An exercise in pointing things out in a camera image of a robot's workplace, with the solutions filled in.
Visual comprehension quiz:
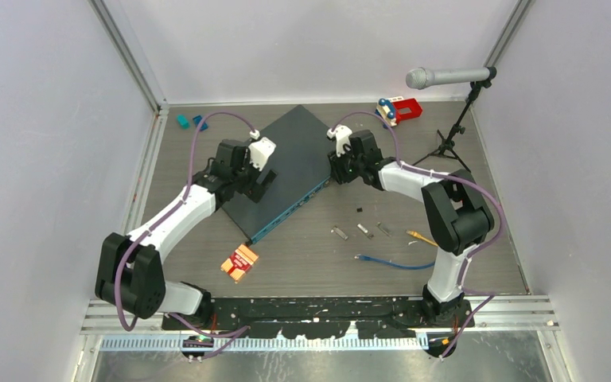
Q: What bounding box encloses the dark network switch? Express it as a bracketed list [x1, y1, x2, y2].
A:
[223, 105, 335, 244]

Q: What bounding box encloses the silver SFP transceiver module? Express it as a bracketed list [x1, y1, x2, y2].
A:
[356, 224, 374, 239]

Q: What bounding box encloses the yellow ethernet cable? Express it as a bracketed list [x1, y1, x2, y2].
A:
[406, 230, 440, 248]

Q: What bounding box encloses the blue ethernet cable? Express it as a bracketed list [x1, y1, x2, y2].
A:
[354, 254, 436, 271]

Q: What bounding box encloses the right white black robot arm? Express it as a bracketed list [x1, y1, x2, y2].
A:
[327, 125, 495, 327]

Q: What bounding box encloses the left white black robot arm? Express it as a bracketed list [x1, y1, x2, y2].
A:
[95, 138, 277, 329]

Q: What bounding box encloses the red white blue toy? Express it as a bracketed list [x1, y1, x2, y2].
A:
[375, 96, 423, 127]

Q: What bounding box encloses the red and gold card box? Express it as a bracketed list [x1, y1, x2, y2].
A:
[220, 244, 259, 283]

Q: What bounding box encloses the blue plastic block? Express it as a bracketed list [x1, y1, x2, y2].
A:
[192, 115, 208, 131]

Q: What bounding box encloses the black microphone tripod stand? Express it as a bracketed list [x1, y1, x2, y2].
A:
[413, 70, 497, 171]

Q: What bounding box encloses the teal plastic block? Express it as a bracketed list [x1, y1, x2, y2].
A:
[176, 115, 190, 129]

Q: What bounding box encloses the grey microphone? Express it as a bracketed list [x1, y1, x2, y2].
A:
[405, 67, 496, 90]

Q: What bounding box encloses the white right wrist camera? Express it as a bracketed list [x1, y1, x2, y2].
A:
[326, 124, 352, 158]

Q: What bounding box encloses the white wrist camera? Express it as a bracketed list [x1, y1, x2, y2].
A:
[326, 124, 352, 158]
[248, 137, 276, 172]

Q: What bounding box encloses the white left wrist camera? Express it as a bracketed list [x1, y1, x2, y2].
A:
[248, 137, 276, 172]

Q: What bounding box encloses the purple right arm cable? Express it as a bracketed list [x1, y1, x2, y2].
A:
[329, 111, 504, 360]

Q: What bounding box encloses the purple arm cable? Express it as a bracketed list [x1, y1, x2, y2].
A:
[329, 111, 504, 360]
[113, 111, 262, 360]

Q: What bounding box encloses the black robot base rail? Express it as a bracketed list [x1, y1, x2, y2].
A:
[162, 296, 472, 340]

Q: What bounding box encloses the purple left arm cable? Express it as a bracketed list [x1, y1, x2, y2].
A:
[113, 111, 262, 360]

